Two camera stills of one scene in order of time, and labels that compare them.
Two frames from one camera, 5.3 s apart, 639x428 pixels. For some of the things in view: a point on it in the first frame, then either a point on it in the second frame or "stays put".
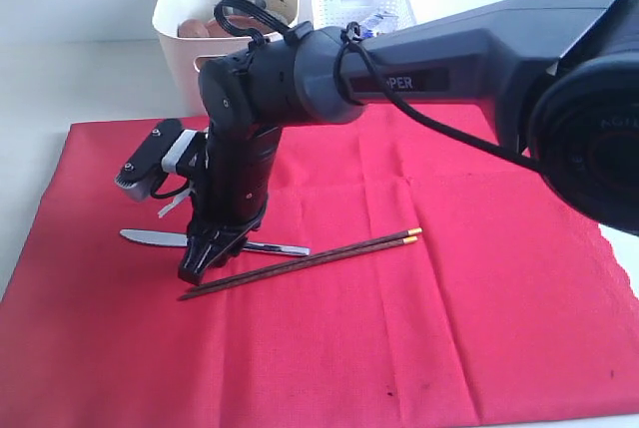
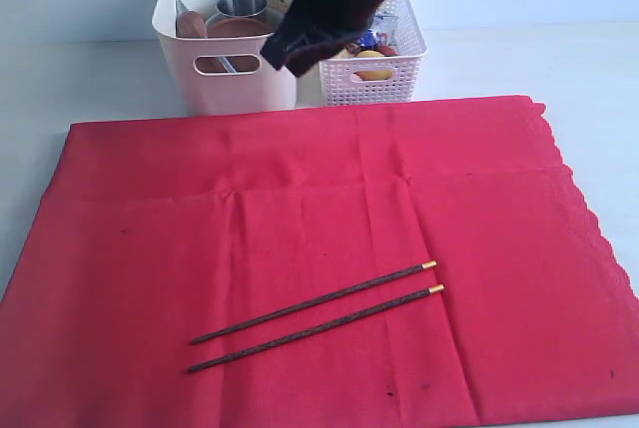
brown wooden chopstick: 416,231 -> 426,265
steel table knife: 179,238 -> 180,9
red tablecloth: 400,277 stays put
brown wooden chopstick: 303,266 -> 433,290
